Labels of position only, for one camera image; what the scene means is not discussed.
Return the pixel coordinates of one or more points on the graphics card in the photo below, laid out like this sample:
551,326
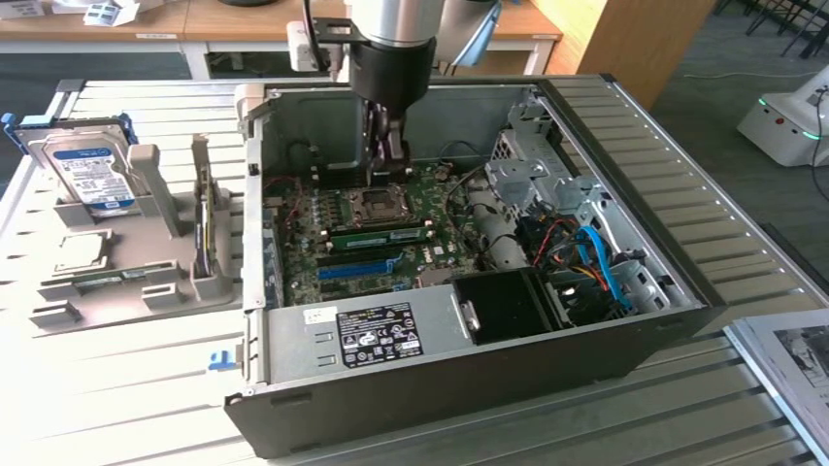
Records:
208,218

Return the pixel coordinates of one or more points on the black chair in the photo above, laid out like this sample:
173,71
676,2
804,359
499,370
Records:
791,24

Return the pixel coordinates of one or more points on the silver CPU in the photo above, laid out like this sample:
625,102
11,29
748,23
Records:
81,253

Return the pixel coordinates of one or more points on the CPU socket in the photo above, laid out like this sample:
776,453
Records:
380,206

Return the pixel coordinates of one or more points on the open black PC case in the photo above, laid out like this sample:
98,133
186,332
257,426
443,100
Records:
453,398

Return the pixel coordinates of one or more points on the white cardboard box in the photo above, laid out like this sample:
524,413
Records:
30,7
110,12

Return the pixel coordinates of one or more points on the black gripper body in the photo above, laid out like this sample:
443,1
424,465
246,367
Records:
391,73

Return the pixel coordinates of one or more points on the white mobile robot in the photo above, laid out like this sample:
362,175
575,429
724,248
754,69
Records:
787,126

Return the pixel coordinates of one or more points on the wooden desk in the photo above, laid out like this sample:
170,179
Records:
194,24

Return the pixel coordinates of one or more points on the black RAM slot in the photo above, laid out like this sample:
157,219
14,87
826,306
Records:
376,226

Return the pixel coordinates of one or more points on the blue disk caddy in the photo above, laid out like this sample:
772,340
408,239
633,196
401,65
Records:
13,123

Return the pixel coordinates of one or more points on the printed paper sheet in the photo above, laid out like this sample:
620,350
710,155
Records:
791,369

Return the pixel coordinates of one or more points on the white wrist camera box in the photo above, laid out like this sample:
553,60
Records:
301,46

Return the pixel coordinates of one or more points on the black expansion slot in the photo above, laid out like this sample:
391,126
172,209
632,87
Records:
353,289

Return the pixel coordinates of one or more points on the blue expansion slot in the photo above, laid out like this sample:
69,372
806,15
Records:
357,270

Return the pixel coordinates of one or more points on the black heatsink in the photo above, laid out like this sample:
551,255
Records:
340,176

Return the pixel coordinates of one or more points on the grey parts rack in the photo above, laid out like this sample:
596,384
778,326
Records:
137,301

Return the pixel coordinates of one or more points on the black camera bracket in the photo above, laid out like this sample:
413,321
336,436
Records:
337,30

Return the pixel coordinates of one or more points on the hard disk with blue label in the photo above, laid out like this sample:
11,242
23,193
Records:
87,170

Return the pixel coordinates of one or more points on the grey power supply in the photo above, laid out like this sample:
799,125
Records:
305,340

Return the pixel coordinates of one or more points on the green loose RAM stick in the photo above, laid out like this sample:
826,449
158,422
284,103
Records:
110,279

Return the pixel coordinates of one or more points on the wooden cabinet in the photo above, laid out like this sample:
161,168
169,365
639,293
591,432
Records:
623,39

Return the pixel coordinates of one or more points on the silver disk bay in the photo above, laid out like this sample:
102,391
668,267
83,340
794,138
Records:
537,179

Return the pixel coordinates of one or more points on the green motherboard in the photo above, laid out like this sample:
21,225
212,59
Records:
428,218

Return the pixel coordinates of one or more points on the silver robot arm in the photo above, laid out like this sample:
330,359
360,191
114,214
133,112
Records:
396,19

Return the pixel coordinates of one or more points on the green installed RAM stick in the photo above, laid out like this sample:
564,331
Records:
380,239

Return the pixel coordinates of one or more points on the small blue clip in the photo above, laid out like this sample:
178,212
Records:
221,360

